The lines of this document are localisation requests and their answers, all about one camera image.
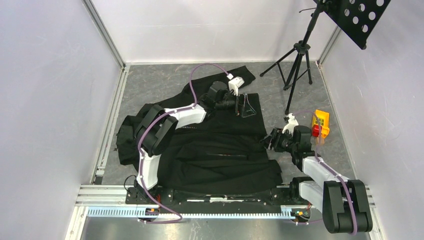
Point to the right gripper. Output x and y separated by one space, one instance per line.
276 135

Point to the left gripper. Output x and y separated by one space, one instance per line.
247 110

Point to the black zip jacket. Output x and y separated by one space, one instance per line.
222 155

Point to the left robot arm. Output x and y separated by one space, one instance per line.
156 129

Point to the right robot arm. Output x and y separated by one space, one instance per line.
343 202

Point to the yellow red toy block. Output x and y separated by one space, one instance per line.
320 124

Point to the black tripod stand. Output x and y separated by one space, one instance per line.
302 48

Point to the black perforated stand plate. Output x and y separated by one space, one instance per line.
356 18

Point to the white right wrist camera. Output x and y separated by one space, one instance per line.
291 123

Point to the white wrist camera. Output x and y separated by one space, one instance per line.
234 84
291 123

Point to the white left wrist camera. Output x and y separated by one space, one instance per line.
234 84

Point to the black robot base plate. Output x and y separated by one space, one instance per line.
280 200

